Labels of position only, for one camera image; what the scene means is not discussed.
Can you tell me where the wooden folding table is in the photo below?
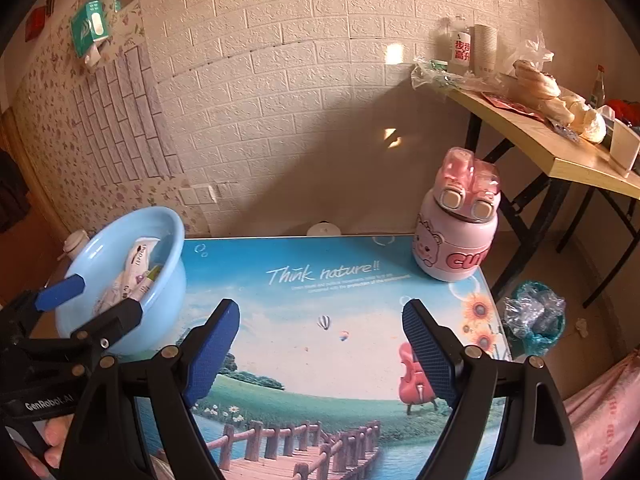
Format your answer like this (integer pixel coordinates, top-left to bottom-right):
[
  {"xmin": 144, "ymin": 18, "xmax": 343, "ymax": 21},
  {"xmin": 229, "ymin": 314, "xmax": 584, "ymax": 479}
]
[{"xmin": 445, "ymin": 80, "xmax": 640, "ymax": 308}]

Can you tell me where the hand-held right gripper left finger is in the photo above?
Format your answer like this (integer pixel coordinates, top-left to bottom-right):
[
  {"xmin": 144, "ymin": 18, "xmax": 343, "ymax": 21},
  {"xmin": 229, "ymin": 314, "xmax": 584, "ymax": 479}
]
[{"xmin": 59, "ymin": 298, "xmax": 241, "ymax": 480}]

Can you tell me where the white spoon packet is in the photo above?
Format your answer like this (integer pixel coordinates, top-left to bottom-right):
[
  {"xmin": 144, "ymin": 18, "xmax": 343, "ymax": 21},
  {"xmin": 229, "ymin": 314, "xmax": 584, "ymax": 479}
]
[{"xmin": 120, "ymin": 241, "xmax": 160, "ymax": 301}]

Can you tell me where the white paper cup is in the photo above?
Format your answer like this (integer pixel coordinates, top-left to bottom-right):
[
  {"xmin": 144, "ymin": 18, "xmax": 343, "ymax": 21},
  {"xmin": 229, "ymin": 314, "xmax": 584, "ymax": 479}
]
[{"xmin": 609, "ymin": 120, "xmax": 640, "ymax": 178}]

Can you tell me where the stack of paper cups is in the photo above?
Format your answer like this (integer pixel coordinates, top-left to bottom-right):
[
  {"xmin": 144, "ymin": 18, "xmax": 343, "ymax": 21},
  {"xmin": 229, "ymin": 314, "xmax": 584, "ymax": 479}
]
[{"xmin": 472, "ymin": 24, "xmax": 498, "ymax": 77}]

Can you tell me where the pink cartoon water bottle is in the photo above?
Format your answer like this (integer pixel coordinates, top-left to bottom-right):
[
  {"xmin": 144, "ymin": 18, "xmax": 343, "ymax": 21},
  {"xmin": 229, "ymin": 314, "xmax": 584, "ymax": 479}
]
[{"xmin": 412, "ymin": 146, "xmax": 502, "ymax": 282}]

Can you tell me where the light blue plastic basin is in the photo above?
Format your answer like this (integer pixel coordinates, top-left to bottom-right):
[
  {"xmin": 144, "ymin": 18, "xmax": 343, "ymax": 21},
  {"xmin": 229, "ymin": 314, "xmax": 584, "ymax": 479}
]
[{"xmin": 54, "ymin": 206, "xmax": 187, "ymax": 356}]

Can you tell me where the trash bin with blue bag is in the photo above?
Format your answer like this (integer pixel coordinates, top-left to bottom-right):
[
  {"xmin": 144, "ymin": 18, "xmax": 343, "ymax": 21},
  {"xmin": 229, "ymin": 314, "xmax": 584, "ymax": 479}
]
[{"xmin": 502, "ymin": 281, "xmax": 567, "ymax": 358}]

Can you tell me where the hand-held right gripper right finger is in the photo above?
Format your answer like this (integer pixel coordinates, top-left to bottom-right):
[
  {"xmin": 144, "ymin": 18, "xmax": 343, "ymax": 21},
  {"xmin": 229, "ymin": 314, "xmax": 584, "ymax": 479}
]
[{"xmin": 401, "ymin": 298, "xmax": 585, "ymax": 480}]

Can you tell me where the pink printed cloth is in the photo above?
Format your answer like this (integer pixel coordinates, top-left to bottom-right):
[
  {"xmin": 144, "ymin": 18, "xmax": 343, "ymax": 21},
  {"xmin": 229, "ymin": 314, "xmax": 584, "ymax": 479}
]
[{"xmin": 562, "ymin": 350, "xmax": 640, "ymax": 480}]

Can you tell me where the red wall hanging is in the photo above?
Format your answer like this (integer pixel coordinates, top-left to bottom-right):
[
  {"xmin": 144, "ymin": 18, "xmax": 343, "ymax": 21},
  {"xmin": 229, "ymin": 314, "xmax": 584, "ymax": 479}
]
[{"xmin": 25, "ymin": 0, "xmax": 56, "ymax": 41}]

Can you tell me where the clear bottle with red label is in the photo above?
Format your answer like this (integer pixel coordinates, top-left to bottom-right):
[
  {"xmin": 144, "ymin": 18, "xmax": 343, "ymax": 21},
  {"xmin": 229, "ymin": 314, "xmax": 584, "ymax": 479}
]
[{"xmin": 446, "ymin": 16, "xmax": 473, "ymax": 75}]

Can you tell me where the green tissue pack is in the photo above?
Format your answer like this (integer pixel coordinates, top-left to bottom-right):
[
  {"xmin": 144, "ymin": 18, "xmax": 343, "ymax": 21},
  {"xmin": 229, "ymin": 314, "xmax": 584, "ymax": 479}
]
[{"xmin": 70, "ymin": 0, "xmax": 110, "ymax": 68}]

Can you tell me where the orange cloth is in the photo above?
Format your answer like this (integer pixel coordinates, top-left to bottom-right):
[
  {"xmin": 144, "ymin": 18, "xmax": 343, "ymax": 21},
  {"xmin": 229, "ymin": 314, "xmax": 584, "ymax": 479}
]
[{"xmin": 607, "ymin": 100, "xmax": 640, "ymax": 128}]

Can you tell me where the bag of white bread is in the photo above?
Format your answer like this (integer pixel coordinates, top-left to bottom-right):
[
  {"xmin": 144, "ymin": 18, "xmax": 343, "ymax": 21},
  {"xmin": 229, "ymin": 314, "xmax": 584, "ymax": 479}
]
[{"xmin": 542, "ymin": 87, "xmax": 608, "ymax": 143}]

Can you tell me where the glass bottle with red cap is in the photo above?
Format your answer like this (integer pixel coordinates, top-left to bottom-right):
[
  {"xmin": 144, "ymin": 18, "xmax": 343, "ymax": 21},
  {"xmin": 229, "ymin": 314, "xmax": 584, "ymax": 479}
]
[{"xmin": 589, "ymin": 64, "xmax": 607, "ymax": 108}]

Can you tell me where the person's left hand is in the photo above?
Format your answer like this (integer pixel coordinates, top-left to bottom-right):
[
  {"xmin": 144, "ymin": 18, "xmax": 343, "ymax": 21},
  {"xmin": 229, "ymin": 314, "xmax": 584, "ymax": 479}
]
[{"xmin": 15, "ymin": 412, "xmax": 73, "ymax": 479}]

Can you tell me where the red flat packet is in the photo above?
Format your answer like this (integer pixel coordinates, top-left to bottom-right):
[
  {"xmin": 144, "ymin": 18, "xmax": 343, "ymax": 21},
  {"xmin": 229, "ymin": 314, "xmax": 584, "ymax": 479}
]
[{"xmin": 482, "ymin": 91, "xmax": 546, "ymax": 121}]

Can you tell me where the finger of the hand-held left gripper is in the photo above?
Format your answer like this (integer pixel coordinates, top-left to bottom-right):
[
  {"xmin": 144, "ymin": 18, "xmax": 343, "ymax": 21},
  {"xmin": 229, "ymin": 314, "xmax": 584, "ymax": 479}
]
[
  {"xmin": 70, "ymin": 299, "xmax": 144, "ymax": 356},
  {"xmin": 34, "ymin": 274, "xmax": 87, "ymax": 312}
]

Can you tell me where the green label spray bottle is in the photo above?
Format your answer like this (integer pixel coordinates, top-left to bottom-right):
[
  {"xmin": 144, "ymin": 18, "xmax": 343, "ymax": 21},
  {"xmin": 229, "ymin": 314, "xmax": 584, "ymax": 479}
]
[{"xmin": 140, "ymin": 265, "xmax": 163, "ymax": 301}]

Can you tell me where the green clear plastic bag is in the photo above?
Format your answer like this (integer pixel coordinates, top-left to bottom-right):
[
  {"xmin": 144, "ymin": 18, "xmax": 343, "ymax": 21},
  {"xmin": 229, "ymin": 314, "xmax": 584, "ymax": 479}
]
[{"xmin": 411, "ymin": 57, "xmax": 471, "ymax": 90}]

